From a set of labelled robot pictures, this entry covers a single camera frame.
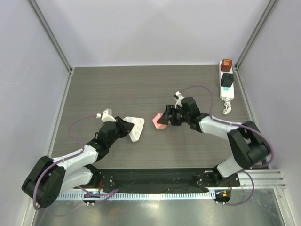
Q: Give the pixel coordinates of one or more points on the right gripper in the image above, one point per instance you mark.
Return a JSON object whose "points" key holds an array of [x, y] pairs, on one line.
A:
{"points": [[171, 116]]}

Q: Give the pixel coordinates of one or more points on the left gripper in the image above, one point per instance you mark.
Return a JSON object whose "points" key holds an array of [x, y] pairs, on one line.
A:
{"points": [[125, 127]]}

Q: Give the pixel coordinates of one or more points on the white triangular socket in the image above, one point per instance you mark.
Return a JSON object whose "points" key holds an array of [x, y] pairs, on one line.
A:
{"points": [[136, 131]]}

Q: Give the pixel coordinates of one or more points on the white power strip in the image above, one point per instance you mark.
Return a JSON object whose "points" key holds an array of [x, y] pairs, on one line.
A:
{"points": [[226, 92]]}

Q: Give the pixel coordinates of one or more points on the red-brown plug adapter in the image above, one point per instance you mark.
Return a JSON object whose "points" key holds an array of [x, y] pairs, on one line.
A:
{"points": [[226, 65]]}

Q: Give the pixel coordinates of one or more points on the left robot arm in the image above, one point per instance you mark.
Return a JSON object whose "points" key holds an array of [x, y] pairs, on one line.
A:
{"points": [[50, 177]]}

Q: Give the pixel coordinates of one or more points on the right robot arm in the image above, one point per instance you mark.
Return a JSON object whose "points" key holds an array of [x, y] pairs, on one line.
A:
{"points": [[246, 142]]}

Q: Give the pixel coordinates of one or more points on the black plug adapter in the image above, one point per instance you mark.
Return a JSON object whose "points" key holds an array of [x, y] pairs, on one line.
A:
{"points": [[227, 80]]}

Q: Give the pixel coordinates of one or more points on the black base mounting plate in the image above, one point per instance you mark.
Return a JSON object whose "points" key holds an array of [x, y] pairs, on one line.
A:
{"points": [[159, 181]]}

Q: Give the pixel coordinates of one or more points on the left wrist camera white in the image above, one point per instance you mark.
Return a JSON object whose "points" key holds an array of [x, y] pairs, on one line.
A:
{"points": [[106, 116]]}

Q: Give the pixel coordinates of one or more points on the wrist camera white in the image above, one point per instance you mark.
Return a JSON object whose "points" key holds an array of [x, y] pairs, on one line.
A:
{"points": [[106, 116], [178, 98]]}

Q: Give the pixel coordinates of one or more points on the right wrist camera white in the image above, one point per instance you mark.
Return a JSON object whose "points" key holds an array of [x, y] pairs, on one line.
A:
{"points": [[178, 98]]}

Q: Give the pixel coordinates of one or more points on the white slotted cable duct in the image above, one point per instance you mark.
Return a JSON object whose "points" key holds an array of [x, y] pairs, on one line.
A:
{"points": [[81, 195]]}

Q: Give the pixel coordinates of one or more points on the right aluminium frame post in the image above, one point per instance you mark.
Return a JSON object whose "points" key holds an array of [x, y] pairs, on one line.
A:
{"points": [[256, 31]]}

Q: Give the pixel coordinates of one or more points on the aluminium frame post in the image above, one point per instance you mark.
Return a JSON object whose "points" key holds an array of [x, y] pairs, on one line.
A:
{"points": [[256, 31], [48, 31]]}

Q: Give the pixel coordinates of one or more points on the left aluminium frame post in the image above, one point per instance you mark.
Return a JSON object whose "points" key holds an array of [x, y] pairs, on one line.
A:
{"points": [[48, 31]]}

